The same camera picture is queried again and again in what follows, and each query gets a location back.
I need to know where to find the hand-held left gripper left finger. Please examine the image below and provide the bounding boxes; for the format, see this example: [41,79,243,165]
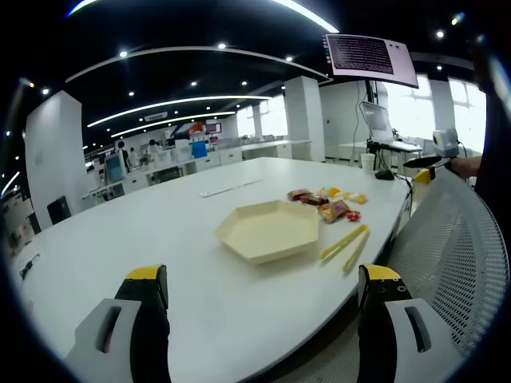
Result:
[63,263,172,383]

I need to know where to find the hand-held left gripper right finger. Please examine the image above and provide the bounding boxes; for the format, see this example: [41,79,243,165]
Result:
[357,263,466,383]

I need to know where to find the yellow stick packets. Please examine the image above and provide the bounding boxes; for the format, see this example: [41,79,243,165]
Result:
[319,223,370,276]

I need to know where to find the brown purple food packet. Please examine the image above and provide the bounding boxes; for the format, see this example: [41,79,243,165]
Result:
[317,199,352,225]

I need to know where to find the cream hexagonal container tray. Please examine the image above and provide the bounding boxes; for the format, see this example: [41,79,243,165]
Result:
[214,199,320,267]

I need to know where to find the person's dark shirt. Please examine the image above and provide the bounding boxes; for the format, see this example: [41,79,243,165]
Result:
[469,38,511,224]

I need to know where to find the white mesh chair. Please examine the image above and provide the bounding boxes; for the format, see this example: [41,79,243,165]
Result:
[255,169,507,383]

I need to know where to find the monitor stand pole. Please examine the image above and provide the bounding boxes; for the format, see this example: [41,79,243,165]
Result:
[366,79,380,107]

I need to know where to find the large hanging monitor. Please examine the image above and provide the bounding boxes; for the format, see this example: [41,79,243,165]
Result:
[320,33,420,89]

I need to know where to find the small black tool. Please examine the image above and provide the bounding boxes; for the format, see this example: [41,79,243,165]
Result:
[18,253,41,280]

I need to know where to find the black square box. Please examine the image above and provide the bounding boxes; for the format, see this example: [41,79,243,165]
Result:
[46,195,73,225]

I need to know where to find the white device with blue screen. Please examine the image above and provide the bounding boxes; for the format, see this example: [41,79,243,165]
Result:
[103,153,128,185]

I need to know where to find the long white counter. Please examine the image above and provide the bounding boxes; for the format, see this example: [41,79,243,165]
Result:
[83,139,312,200]

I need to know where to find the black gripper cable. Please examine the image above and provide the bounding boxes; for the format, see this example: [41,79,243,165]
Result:
[393,173,414,223]

